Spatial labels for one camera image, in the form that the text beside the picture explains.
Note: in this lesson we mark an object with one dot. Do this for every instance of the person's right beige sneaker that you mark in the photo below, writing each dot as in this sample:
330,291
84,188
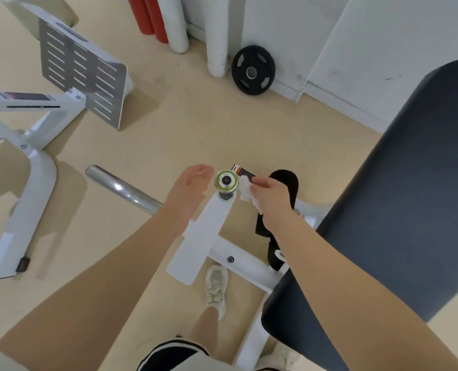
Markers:
279,357

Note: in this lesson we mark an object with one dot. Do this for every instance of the person's right hand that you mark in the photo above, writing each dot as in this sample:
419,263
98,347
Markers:
279,204

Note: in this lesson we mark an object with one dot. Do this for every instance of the person's left hand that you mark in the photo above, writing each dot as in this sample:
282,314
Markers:
186,197

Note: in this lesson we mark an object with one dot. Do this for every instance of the long black back pad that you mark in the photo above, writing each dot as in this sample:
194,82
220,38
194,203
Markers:
407,189

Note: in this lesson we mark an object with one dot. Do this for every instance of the perforated metal footplate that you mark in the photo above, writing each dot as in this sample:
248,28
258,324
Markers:
69,48

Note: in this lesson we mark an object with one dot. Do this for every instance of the white cleaning wipe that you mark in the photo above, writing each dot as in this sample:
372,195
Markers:
246,191

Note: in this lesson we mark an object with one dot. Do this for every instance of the person's left leg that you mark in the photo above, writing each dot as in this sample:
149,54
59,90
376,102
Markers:
205,328

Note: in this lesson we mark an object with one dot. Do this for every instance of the person's beige sneaker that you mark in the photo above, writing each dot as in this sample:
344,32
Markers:
279,357
216,285

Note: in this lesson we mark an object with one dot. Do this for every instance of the person's right forearm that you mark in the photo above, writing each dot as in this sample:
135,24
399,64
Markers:
360,305

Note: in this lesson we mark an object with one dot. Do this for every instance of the white exercise machine black roller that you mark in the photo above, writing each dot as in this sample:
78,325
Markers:
202,235

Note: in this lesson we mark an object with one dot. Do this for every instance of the person's black striped shorts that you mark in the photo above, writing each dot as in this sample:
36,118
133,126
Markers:
167,351

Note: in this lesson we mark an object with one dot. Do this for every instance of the person's left forearm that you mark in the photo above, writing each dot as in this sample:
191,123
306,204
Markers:
89,297

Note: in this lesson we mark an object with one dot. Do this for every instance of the black weight plate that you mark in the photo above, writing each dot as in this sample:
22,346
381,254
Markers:
252,52

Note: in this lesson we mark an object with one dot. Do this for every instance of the red fire extinguisher blue label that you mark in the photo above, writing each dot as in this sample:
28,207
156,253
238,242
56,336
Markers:
140,15

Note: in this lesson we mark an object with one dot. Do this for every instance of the person's grey white shirt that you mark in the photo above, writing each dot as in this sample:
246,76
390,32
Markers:
0,363

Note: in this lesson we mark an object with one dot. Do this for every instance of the person's left beige sneaker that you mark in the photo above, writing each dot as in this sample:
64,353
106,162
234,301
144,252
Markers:
216,285

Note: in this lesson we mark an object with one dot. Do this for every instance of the white machine frame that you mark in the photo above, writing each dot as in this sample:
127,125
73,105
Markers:
35,189

